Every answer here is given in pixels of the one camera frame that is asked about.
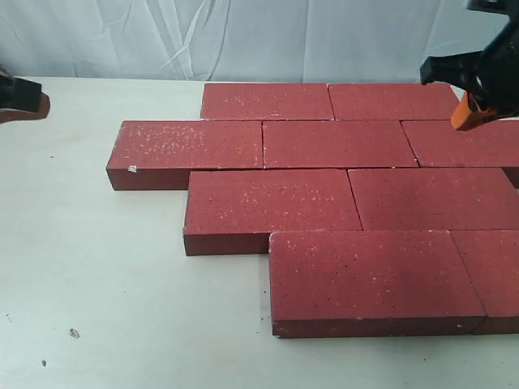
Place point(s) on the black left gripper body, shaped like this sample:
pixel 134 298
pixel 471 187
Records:
pixel 19 94

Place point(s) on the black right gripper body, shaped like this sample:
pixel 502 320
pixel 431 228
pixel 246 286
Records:
pixel 491 74

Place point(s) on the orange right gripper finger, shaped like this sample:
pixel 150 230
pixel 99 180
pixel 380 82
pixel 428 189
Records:
pixel 471 113

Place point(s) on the white backdrop curtain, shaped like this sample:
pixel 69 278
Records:
pixel 264 41

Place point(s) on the red brick front large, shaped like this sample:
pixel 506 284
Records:
pixel 370 284

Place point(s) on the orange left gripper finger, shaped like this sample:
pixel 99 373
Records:
pixel 11 115

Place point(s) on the red brick top back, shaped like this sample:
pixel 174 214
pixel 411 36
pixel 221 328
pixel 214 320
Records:
pixel 161 155

